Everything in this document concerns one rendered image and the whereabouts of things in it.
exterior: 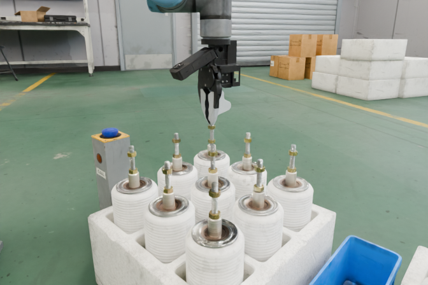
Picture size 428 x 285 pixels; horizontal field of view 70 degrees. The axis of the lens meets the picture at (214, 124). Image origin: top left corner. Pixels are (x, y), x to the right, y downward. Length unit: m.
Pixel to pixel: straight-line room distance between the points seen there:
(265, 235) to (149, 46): 5.23
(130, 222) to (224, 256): 0.25
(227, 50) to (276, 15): 5.65
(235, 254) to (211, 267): 0.04
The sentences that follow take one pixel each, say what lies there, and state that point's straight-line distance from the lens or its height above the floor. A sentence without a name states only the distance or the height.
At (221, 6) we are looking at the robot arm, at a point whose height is 0.62.
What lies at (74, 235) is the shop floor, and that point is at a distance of 1.02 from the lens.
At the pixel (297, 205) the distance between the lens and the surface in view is 0.66.
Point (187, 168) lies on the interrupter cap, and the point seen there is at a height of 0.25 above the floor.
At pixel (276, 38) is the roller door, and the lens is 6.39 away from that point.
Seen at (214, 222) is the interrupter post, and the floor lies 0.28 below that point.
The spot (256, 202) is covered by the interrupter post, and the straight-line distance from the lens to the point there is 0.58.
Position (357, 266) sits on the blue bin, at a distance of 0.83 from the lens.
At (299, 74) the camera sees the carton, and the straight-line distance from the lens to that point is 4.34.
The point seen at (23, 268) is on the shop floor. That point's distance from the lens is 0.96.
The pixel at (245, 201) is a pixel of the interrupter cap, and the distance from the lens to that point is 0.60.
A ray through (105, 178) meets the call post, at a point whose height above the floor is 0.21.
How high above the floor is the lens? 0.55
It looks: 16 degrees down
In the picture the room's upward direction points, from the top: straight up
